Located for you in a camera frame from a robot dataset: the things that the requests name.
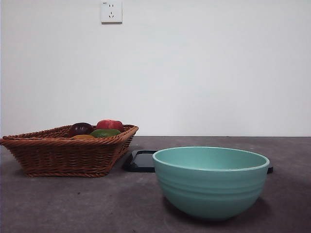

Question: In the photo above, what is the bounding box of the dark rectangular tray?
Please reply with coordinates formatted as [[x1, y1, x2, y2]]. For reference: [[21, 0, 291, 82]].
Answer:
[[122, 150, 274, 174]]

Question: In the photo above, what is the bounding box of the orange-brown oval fruit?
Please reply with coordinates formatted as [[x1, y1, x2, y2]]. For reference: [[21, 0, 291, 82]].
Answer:
[[70, 134, 96, 140]]

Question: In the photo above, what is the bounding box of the red round fruit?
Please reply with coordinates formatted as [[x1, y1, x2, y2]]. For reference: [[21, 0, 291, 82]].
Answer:
[[96, 119, 124, 133]]

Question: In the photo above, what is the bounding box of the brown wicker basket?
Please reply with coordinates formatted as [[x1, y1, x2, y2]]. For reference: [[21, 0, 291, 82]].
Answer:
[[0, 124, 139, 178]]

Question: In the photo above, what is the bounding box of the teal ribbed bowl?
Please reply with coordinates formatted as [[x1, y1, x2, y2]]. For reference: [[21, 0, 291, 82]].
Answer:
[[152, 146, 271, 221]]

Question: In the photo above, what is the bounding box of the dark purple round fruit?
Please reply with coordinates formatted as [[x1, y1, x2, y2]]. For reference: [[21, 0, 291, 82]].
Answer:
[[68, 122, 94, 138]]

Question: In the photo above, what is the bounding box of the white wall socket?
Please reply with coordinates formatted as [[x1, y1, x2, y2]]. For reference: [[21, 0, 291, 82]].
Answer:
[[101, 1, 123, 24]]

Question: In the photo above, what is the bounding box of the green oval fruit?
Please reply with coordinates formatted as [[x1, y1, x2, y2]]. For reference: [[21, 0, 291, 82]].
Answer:
[[89, 128, 121, 139]]

